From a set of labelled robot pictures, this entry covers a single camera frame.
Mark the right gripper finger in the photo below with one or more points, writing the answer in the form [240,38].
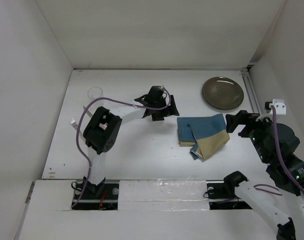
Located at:
[232,121]
[245,131]

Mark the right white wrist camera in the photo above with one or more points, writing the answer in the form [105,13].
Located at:
[278,104]

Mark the blue beige cloth placemat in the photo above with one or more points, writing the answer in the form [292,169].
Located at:
[205,135]

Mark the dark olive round plate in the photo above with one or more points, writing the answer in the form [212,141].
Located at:
[222,93]

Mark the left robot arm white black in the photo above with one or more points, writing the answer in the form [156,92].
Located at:
[102,130]

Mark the pink handled fork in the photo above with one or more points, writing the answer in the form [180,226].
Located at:
[74,124]

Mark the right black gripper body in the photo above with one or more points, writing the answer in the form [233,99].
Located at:
[256,137]

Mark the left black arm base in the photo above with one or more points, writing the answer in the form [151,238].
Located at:
[101,197]

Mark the clear plastic cup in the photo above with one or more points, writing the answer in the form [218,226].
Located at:
[95,93]

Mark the pink handled knife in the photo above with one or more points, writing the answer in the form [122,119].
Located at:
[88,112]

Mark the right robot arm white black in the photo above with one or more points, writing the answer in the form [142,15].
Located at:
[288,176]

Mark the aluminium rail right side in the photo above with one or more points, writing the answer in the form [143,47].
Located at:
[250,90]

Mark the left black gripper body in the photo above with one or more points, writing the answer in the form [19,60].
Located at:
[157,114]

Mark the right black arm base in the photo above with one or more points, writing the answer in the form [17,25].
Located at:
[220,198]

